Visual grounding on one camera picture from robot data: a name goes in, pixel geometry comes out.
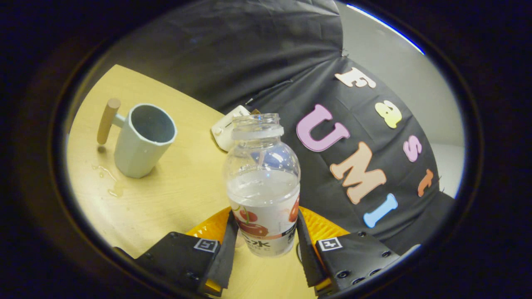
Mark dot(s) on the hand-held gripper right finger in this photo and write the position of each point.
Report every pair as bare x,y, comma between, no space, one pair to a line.
309,261

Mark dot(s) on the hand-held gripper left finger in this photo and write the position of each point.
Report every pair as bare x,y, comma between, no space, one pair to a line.
226,257

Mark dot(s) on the clear plastic juice bottle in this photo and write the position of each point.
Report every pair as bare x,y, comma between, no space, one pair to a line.
262,195

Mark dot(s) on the wooden table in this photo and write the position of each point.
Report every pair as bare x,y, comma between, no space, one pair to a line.
178,191

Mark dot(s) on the white toaster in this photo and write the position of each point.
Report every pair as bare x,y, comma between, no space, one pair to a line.
224,133

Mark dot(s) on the spilled liquid puddle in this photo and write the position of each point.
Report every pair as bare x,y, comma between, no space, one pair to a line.
114,191

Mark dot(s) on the black backdrop cloth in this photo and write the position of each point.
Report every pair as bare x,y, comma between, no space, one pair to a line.
249,50

